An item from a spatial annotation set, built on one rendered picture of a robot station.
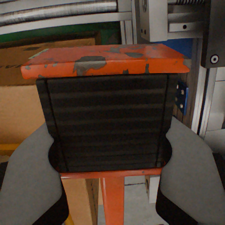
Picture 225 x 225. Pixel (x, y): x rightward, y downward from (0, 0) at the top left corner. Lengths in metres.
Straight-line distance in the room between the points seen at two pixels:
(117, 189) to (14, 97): 0.21
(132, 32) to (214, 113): 0.76
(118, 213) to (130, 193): 2.14
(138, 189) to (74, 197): 1.90
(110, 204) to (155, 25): 0.28
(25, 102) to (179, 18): 0.30
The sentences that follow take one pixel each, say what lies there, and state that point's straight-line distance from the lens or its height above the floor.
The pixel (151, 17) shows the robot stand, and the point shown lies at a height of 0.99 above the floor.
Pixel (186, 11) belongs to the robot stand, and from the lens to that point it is 0.39.
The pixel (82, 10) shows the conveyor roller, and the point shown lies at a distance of 0.77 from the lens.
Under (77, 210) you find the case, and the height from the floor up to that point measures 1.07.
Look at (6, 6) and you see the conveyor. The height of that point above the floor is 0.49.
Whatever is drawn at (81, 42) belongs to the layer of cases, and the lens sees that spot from 0.78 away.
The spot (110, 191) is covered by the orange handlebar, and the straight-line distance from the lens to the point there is 0.17.
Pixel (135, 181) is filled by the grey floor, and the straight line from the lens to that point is 2.17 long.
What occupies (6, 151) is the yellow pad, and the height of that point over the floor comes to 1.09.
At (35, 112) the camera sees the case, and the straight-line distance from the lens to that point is 0.29.
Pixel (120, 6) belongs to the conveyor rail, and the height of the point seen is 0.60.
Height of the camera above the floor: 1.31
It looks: 60 degrees down
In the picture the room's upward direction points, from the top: 176 degrees clockwise
